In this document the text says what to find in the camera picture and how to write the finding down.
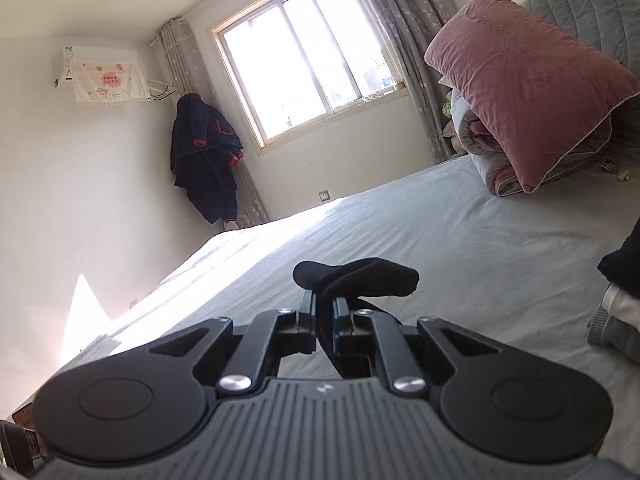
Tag cream and black sweatshirt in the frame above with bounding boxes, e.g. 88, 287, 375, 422
292, 257, 421, 378

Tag pink pillow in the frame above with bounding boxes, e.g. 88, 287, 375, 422
424, 0, 640, 195

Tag small beige object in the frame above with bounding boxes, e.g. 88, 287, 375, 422
601, 159, 632, 182

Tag smartphone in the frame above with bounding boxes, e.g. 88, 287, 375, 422
10, 405, 41, 433

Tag window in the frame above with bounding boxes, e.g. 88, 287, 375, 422
210, 0, 408, 158

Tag grey quilted headboard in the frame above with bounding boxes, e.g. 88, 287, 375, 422
520, 0, 640, 171

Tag white folded garment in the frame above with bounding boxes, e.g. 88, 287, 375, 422
604, 284, 640, 332

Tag black folded garment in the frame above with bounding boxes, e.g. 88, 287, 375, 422
597, 227, 640, 287

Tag white air conditioner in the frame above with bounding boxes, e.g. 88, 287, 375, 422
50, 45, 151, 90

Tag air conditioner pipes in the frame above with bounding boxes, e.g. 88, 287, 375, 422
147, 77, 179, 102

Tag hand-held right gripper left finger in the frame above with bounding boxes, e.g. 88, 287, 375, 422
147, 292, 318, 393

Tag dark hanging jacket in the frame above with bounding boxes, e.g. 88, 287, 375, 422
170, 92, 246, 226

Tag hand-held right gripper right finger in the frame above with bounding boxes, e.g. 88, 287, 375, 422
334, 297, 493, 393

